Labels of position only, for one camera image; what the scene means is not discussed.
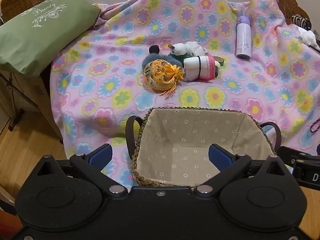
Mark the dark brown wicker fan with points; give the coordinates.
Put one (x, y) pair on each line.
(287, 2)

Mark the green pillow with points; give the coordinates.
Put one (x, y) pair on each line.
(37, 37)

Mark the white fluffy plush toy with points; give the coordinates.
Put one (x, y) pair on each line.
(192, 45)

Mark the green tape roll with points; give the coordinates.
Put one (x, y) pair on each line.
(220, 59)

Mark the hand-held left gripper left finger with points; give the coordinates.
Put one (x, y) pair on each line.
(101, 155)

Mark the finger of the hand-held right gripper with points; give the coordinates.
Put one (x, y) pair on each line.
(290, 153)

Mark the fabric-lined woven basket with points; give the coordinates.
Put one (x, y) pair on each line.
(180, 140)

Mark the purple white water bottle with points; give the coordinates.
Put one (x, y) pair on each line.
(243, 40)

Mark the blue fluffy plush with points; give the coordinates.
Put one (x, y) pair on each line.
(150, 60)

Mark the zebra striped pouch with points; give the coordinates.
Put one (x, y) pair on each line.
(301, 22)

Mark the white crumpled plastic bag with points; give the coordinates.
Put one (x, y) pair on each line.
(308, 37)

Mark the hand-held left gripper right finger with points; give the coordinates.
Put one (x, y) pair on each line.
(220, 157)

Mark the brown wicker basket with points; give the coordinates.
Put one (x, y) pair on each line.
(22, 0)

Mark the white pink towel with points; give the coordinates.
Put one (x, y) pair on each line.
(197, 67)

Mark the green and white plush toy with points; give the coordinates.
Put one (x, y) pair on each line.
(177, 50)

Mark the pink floral fleece blanket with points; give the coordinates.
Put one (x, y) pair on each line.
(125, 55)

